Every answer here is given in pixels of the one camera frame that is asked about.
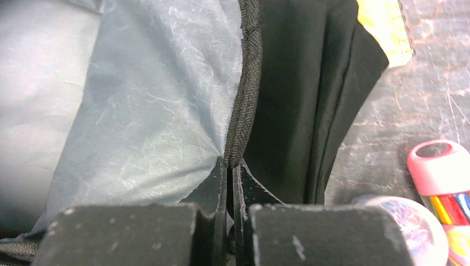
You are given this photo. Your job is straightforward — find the pink capped marker tube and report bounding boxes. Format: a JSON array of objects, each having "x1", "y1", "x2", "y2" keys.
[{"x1": 407, "y1": 140, "x2": 469, "y2": 265}]

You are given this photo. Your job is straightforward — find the black student backpack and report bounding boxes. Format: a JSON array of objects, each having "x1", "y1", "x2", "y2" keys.
[{"x1": 1, "y1": 1, "x2": 389, "y2": 265}]

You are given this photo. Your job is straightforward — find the clear round glitter jar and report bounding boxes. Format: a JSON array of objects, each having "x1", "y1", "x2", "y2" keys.
[{"x1": 353, "y1": 195, "x2": 449, "y2": 266}]

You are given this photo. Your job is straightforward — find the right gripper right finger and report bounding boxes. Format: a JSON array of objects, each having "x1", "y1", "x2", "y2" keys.
[{"x1": 232, "y1": 163, "x2": 283, "y2": 265}]

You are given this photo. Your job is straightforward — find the yellow book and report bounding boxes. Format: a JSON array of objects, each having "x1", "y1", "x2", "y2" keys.
[{"x1": 357, "y1": 0, "x2": 413, "y2": 68}]

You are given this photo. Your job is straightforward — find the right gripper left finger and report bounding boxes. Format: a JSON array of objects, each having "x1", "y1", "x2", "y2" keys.
[{"x1": 180, "y1": 157, "x2": 227, "y2": 265}]

